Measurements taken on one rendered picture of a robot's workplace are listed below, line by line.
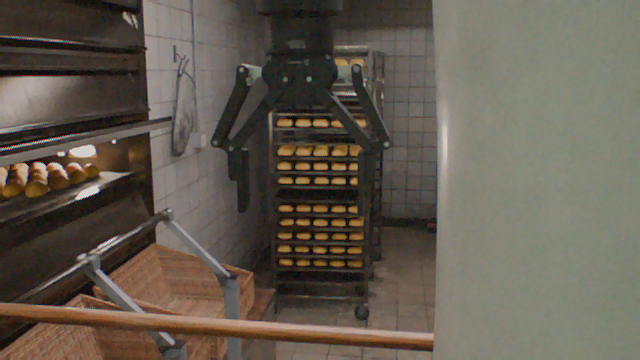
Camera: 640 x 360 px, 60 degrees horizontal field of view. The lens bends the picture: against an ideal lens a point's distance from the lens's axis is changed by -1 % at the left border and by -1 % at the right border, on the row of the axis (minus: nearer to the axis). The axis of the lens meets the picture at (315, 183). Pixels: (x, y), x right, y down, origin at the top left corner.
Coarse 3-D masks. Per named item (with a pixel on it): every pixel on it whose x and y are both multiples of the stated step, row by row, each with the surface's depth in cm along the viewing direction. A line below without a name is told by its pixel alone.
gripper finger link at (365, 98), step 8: (352, 64) 59; (360, 64) 59; (352, 72) 59; (360, 72) 59; (352, 80) 59; (360, 80) 59; (360, 88) 59; (360, 96) 59; (368, 96) 59; (368, 104) 59; (368, 112) 60; (376, 112) 59; (368, 120) 60; (376, 120) 60; (376, 128) 60; (384, 128) 60; (384, 136) 60; (384, 144) 60
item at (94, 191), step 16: (128, 176) 240; (144, 176) 249; (96, 192) 209; (112, 192) 221; (48, 208) 183; (64, 208) 189; (80, 208) 198; (0, 224) 163; (16, 224) 164; (32, 224) 172; (0, 240) 158
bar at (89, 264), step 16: (144, 224) 167; (176, 224) 185; (112, 240) 150; (128, 240) 156; (192, 240) 185; (80, 256) 138; (96, 256) 138; (208, 256) 185; (64, 272) 127; (80, 272) 133; (96, 272) 138; (224, 272) 185; (32, 288) 116; (48, 288) 120; (112, 288) 138; (224, 288) 186; (128, 304) 138; (0, 320) 105; (160, 336) 138; (160, 352) 140; (176, 352) 137; (240, 352) 192
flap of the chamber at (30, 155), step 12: (120, 132) 196; (132, 132) 205; (144, 132) 214; (60, 144) 161; (72, 144) 167; (84, 144) 173; (96, 144) 180; (12, 156) 141; (24, 156) 145; (36, 156) 150; (48, 156) 155
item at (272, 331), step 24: (0, 312) 99; (24, 312) 99; (48, 312) 98; (72, 312) 98; (96, 312) 97; (120, 312) 97; (240, 336) 94; (264, 336) 93; (288, 336) 92; (312, 336) 92; (336, 336) 91; (360, 336) 91; (384, 336) 90; (408, 336) 90; (432, 336) 90
